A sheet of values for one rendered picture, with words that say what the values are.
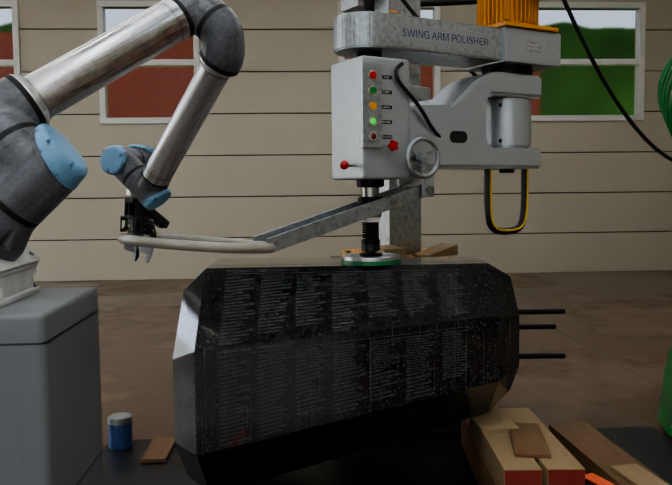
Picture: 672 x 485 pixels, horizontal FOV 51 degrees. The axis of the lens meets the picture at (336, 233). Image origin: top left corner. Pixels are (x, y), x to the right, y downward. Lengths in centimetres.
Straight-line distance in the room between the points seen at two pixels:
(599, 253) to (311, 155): 381
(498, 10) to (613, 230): 680
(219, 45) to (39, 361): 90
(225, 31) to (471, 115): 113
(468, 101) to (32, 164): 163
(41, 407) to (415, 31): 173
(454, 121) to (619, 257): 706
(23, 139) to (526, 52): 191
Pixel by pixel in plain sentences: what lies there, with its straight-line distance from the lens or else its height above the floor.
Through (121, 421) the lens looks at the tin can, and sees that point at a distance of 316.
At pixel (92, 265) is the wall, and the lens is 903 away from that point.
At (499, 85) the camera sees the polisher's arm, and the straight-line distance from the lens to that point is 283.
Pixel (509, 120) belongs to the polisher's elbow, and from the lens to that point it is 288.
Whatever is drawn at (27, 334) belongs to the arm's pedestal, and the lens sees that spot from 156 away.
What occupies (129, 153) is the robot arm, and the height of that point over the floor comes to 121.
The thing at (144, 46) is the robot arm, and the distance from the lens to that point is 189.
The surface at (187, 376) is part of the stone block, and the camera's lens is 234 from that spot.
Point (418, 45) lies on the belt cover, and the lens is 259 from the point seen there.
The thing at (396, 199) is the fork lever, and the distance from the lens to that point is 253.
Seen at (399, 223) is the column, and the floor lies 93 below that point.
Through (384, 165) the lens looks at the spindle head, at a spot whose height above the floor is 117.
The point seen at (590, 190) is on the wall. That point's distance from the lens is 937.
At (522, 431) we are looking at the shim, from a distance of 258.
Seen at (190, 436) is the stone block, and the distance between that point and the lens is 239.
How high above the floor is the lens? 110
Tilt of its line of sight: 4 degrees down
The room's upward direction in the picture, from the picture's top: 1 degrees counter-clockwise
